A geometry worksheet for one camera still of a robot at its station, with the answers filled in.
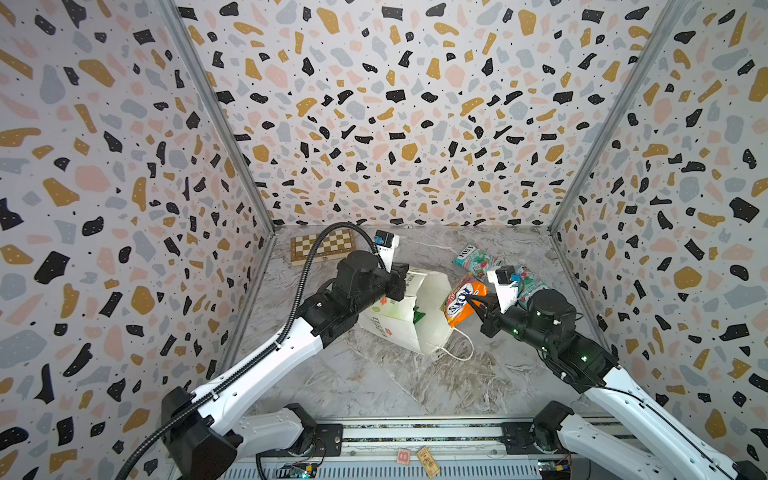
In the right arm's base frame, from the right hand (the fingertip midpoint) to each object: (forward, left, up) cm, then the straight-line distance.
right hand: (466, 292), depth 67 cm
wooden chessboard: (+37, +42, -28) cm, 63 cm away
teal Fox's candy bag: (+31, -12, -28) cm, 43 cm away
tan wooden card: (-29, +8, -28) cm, 41 cm away
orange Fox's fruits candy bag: (-1, +2, -4) cm, 5 cm away
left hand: (+7, +13, +3) cm, 15 cm away
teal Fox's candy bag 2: (+21, -28, -27) cm, 44 cm away
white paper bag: (-1, +17, -13) cm, 21 cm away
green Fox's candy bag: (+7, +10, -25) cm, 27 cm away
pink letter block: (-28, +14, -29) cm, 42 cm away
